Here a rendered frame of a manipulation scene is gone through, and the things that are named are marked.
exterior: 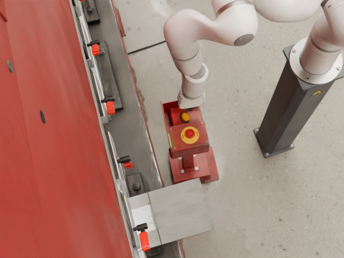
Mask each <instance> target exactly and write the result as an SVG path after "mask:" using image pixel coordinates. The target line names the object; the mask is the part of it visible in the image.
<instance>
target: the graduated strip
mask: <svg viewBox="0 0 344 258"><path fill-rule="evenodd" d="M69 1H70V5H71V9H72V13H73V17H74V22H75V26H76V30H77V34H78V38H79V42H80V46H81V50H82V54H83V58H84V63H85V67H86V70H87V74H88V78H89V82H90V86H91V90H92V94H93V98H94V102H95V107H96V111H97V115H98V119H99V123H100V127H101V131H102V135H103V139H104V143H105V148H106V152H107V156H108V159H109V163H110V167H111V171H112V175H113V179H114V183H115V187H116V192H117V196H118V200H119V204H120V208H121V212H122V216H123V220H124V224H125V229H126V233H127V237H128V241H129V244H130V248H131V252H132V256H133V258H134V255H133V251H132V246H131V242H130V238H129V235H128V231H127V227H126V223H125V219H124V215H123V211H122V207H121V203H120V199H119V194H118V190H117V186H116V182H115V178H114V174H113V170H112V166H111V162H110V158H109V154H108V149H107V146H106V142H105V138H104V134H103V130H102V126H101V122H100V118H99V114H98V110H97V105H96V101H95V97H94V93H93V89H92V85H91V81H90V77H89V73H88V69H87V64H86V61H85V57H84V53H83V49H82V45H81V41H80V37H79V33H78V29H77V25H76V20H75V16H74V12H73V8H72V4H71V0H69Z"/></svg>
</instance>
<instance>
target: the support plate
mask: <svg viewBox="0 0 344 258"><path fill-rule="evenodd" d="M148 194H149V198H150V201H151V204H152V208H153V212H154V215H155V219H156V223H157V227H158V230H159V234H160V238H161V242H162V245H163V244H166V243H170V242H173V241H176V240H180V239H183V238H187V237H190V236H193V235H196V234H200V233H203V232H207V231H210V230H214V229H215V228H214V225H213V221H212V218H211V215H210V212H209V208H208V205H207V202H206V198H205V195H204V191H203V188H202V185H201V182H200V178H196V179H192V180H189V181H185V182H182V183H179V184H175V185H172V186H168V187H165V188H161V189H157V190H154V191H150V192H148ZM149 198H148V195H147V193H143V194H141V195H137V196H134V197H130V198H128V201H129V203H130V206H131V210H133V209H136V208H139V207H143V206H146V205H148V203H149ZM149 205H150V204H149ZM147 234H148V239H149V244H150V248H152V247H156V246H159V245H161V243H160V239H159V235H158V232H157V229H155V230H152V231H148V232H147Z"/></svg>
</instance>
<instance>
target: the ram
mask: <svg viewBox="0 0 344 258"><path fill-rule="evenodd" d="M4 4H5V9H6V15H7V20H8V21H7V22H6V24H7V29H8V34H9V40H10V45H11V50H12V56H13V61H14V66H15V71H16V77H17V82H18V87H19V92H20V97H21V102H22V106H23V111H24V117H25V122H26V127H27V132H28V137H29V143H30V148H31V153H32V159H33V164H34V169H35V174H36V179H37V185H38V190H39V195H40V200H41V205H42V211H43V214H44V220H45V225H46V230H47V235H48V240H49V246H50V251H51V256H52V258H133V256H132V252H131V248H130V244H129V241H128V237H127V233H126V229H125V224H124V220H123V216H122V212H121V208H120V204H119V200H118V196H117V192H116V187H115V183H114V179H113V175H112V171H111V167H110V163H109V159H108V155H107V152H106V148H105V143H104V139H103V135H102V131H101V127H100V123H99V119H98V115H97V111H96V107H95V102H94V98H93V94H92V90H91V86H90V82H89V78H88V74H87V70H86V67H85V63H84V58H83V54H82V50H81V46H80V42H79V38H78V34H77V30H76V26H75V22H74V17H73V13H72V9H71V5H70V1H69V0H4ZM71 4H72V1H71ZM72 8H73V5H72ZM73 12H74V9H73ZM74 16H75V13H74ZM75 20H76V17H75ZM76 25H77V21H76ZM77 29H78V25H77ZM78 33H79V29H78ZM79 37H80V33H79ZM80 41H81V37H80ZM81 45H82V42H81ZM82 49H83V46H82ZM83 53H84V50H83ZM84 57H85V54H84ZM85 61H86V58H85ZM86 64H87V61H86ZM87 69H88V65H87ZM88 73H89V69H88ZM89 77H90V73H89ZM90 81H91V77H90ZM91 85H92V81H91ZM92 89H93V85H92ZM93 93H94V89H93ZM94 97H95V93H94ZM95 101H96V97H95ZM96 105H97V101H96ZM97 110H98V114H99V109H98V105H97ZM99 118H100V114H99ZM100 122H101V118H100ZM101 126H102V122H101ZM102 130H103V126H102ZM103 134H104V130H103ZM104 138H105V134H104ZM105 142H106V138H105ZM106 146H107V151H108V154H109V158H110V153H109V149H108V145H107V142H106ZM110 162H111V158H110ZM111 166H112V162H111ZM112 170H113V166H112ZM113 174H114V170H113ZM114 178H115V174H114ZM115 182H116V178H115ZM116 186H117V182H116ZM117 190H118V186H117ZM118 194H119V190H118ZM119 199H120V194H119ZM120 203H121V199H120ZM121 207H122V203H121ZM122 211H123V207H122ZM123 215H124V211H123ZM124 219H125V215H124ZM125 223H126V219H125ZM126 227H127V223H126ZM127 231H128V227H127ZM128 235H129V238H130V234H129V231H128ZM130 242H131V238H130ZM131 246H132V242H131ZM132 251H133V255H134V258H135V254H134V250H133V246H132Z"/></svg>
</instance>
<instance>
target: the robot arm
mask: <svg viewBox="0 0 344 258"><path fill-rule="evenodd" d="M211 3H212V7H213V10H214V13H215V16H216V20H215V21H212V20H210V19H209V18H208V17H206V16H205V15H203V14H202V13H200V12H198V11H196V10H193V9H183V10H180V11H178V12H176V13H174V14H173V15H172V16H170V17H169V18H168V19H167V21H166V22H165V24H164V28H163V33H164V38H165V41H166V43H167V46H168V49H169V51H170V54H171V56H172V59H173V61H174V63H175V66H176V68H177V69H178V70H179V71H180V72H181V74H182V85H181V89H180V90H179V92H178V96H177V99H178V101H177V105H178V106H179V108H180V109H188V112H189V111H192V108H194V107H197V106H202V105H203V104H204V103H205V86H206V82H207V78H208V68H207V66H206V65H205V64H204V63H203V62H202V61H203V60H202V53H201V48H200V44H199V40H202V39H204V40H210V41H214V42H218V43H220V44H224V45H227V46H232V47H240V46H243V45H246V44H248V43H249V42H251V41H252V40H253V39H254V38H255V36H256V34H257V32H258V29H259V21H258V17H257V14H256V12H258V13H259V14H260V15H261V16H263V17H264V18H266V19H267V20H269V21H272V22H276V23H296V22H302V21H305V20H307V19H309V18H310V17H311V16H313V15H314V14H315V12H316V11H317V10H318V8H319V7H320V5H321V7H322V9H323V11H324V14H323V15H321V16H320V17H319V18H318V19H317V20H316V22H315V23H314V25H313V27H312V29H311V32H310V34H309V36H308V37H307V38H304V39H302V40H300V41H299V42H297V43H296V44H295V45H294V47H293V48H292V50H291V53H290V56H289V63H290V67H291V70H292V72H293V73H294V74H295V76H296V77H297V78H299V79H300V80H302V81H303V82H306V83H308V84H312V85H322V84H326V83H329V82H331V81H332V80H334V79H335V78H336V77H337V76H338V74H339V73H340V71H341V69H342V64H343V61H342V55H341V51H342V50H343V48H344V0H211Z"/></svg>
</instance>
